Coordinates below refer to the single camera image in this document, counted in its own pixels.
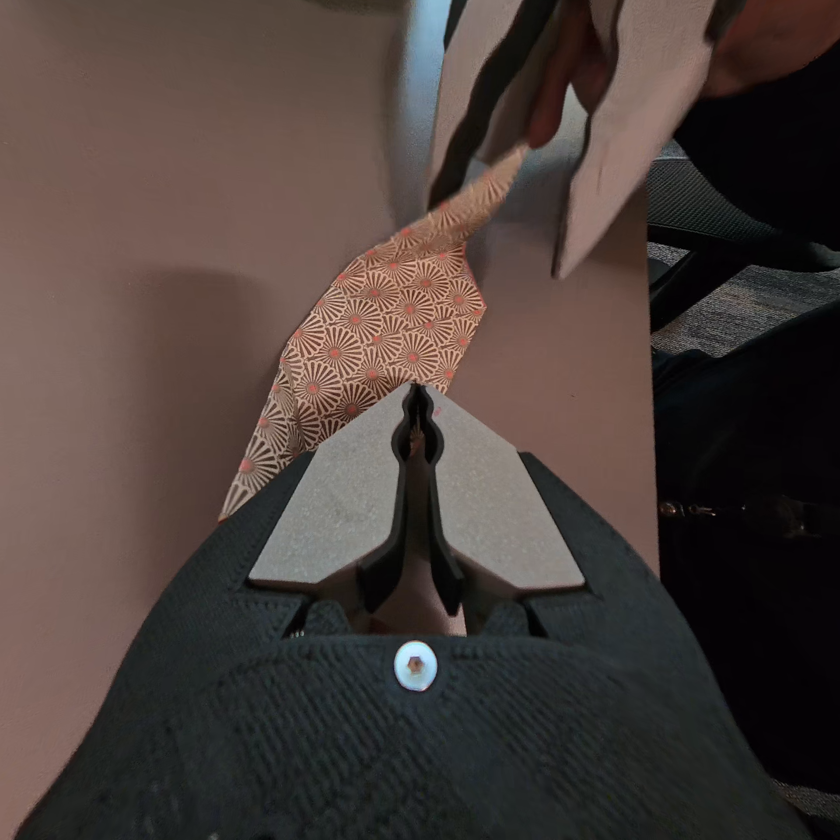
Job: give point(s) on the person's right hand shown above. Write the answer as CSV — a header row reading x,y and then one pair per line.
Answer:
x,y
571,79

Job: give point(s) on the black mesh office chair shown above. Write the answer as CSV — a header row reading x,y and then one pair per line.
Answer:
x,y
709,210

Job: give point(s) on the person's dark trousers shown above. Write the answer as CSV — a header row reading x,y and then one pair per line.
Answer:
x,y
748,590

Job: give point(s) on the person's dark upper clothing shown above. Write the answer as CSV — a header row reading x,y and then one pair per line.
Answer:
x,y
774,151

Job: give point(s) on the brown flower-patterned origami paper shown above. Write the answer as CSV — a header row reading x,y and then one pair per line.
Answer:
x,y
394,308

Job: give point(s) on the person's right forearm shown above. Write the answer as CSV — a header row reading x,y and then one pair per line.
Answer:
x,y
781,39

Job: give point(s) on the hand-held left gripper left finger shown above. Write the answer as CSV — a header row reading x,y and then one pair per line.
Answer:
x,y
328,512

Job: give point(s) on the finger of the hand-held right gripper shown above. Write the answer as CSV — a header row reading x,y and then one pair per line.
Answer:
x,y
643,98
459,85

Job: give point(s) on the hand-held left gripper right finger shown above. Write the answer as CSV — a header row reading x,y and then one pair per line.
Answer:
x,y
499,512

